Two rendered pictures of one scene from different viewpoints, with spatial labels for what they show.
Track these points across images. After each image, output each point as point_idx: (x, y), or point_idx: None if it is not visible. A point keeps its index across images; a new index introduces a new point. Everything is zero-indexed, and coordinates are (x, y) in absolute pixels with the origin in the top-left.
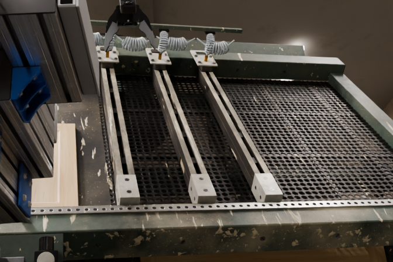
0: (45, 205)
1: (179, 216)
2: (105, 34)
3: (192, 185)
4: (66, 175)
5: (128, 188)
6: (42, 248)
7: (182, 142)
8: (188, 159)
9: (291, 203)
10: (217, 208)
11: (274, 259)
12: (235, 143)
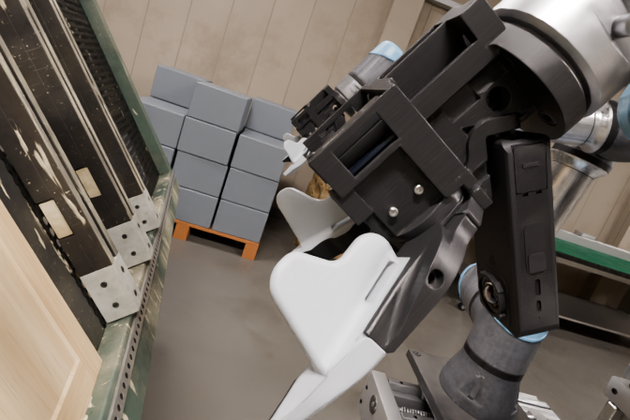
0: (77, 383)
1: (151, 295)
2: (305, 161)
3: (133, 236)
4: (40, 285)
5: (131, 285)
6: None
7: (97, 148)
8: (116, 188)
9: (160, 226)
10: (155, 264)
11: None
12: (101, 125)
